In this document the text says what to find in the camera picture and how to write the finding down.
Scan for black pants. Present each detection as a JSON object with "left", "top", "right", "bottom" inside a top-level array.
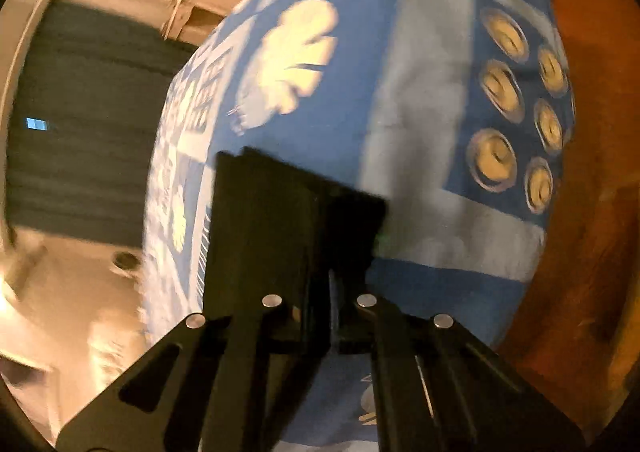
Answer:
[{"left": 203, "top": 149, "right": 387, "bottom": 319}]

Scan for blue patterned bed cover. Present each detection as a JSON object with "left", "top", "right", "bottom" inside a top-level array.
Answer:
[{"left": 142, "top": 0, "right": 575, "bottom": 451}]

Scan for dark green curtain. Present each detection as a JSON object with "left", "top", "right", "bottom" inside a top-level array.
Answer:
[{"left": 6, "top": 0, "right": 195, "bottom": 247}]

